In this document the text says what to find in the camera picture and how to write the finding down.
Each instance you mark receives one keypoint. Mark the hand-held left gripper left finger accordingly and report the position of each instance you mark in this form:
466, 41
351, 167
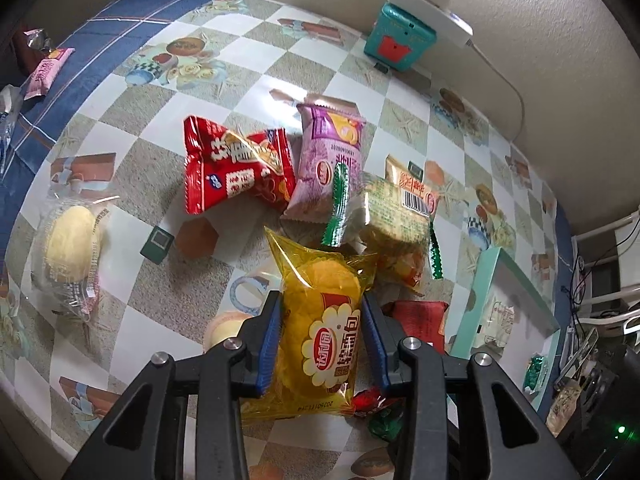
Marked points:
270, 355

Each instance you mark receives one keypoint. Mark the orange snack packet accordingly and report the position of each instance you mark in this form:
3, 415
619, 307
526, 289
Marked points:
400, 175

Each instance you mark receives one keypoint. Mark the small red candy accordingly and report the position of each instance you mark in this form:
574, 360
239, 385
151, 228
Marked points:
367, 400

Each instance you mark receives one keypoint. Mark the clear wrapped candy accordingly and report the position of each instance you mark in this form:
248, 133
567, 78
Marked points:
37, 40

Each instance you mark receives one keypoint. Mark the clear packet with yellow cake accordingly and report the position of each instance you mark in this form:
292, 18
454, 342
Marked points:
67, 245
225, 327

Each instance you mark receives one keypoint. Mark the clear plastic packet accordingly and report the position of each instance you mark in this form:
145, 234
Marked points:
7, 125

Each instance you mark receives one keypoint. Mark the green wrapped candy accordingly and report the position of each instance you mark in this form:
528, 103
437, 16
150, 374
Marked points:
534, 372
387, 422

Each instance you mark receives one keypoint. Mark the white power strip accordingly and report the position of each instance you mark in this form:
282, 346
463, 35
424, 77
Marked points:
440, 15

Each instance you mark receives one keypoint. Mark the clear plastic bag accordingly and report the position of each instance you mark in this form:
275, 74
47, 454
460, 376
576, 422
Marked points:
565, 402

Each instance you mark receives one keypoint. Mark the purple snack packet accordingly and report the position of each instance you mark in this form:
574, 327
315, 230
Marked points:
320, 160

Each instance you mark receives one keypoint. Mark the yellow snack packet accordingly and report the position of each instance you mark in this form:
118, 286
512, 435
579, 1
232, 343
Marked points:
320, 310

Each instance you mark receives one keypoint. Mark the pink snack packet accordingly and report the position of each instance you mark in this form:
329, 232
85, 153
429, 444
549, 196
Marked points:
45, 72

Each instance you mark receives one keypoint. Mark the dark red snack packet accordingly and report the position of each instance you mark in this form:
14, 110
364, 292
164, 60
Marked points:
420, 320

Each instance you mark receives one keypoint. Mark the white rack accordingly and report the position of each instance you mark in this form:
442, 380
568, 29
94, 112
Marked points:
600, 232

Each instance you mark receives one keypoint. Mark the teal cardboard box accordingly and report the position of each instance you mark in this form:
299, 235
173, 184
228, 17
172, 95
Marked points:
475, 300

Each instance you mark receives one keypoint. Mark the large red snack packet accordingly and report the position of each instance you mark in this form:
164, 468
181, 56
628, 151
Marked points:
235, 165

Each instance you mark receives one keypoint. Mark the teal box-shaped device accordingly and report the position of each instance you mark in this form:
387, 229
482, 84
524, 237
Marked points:
400, 35

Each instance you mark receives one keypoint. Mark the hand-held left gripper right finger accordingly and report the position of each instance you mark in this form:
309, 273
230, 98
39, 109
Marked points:
372, 350

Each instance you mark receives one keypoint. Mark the clear orange-print snack packet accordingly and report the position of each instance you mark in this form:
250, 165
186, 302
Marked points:
400, 267

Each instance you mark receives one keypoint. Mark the clear green-edged biscuit packet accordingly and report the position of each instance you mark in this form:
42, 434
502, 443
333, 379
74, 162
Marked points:
395, 215

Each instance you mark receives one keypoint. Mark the checkered printed tablecloth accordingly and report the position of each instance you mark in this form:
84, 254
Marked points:
150, 170

